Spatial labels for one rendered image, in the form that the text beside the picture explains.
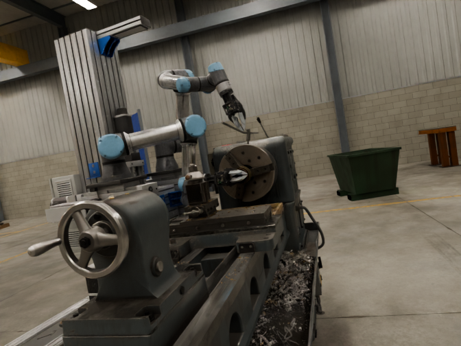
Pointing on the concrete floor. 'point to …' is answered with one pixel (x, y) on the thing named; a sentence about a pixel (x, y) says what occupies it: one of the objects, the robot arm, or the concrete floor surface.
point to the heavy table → (442, 145)
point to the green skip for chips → (366, 172)
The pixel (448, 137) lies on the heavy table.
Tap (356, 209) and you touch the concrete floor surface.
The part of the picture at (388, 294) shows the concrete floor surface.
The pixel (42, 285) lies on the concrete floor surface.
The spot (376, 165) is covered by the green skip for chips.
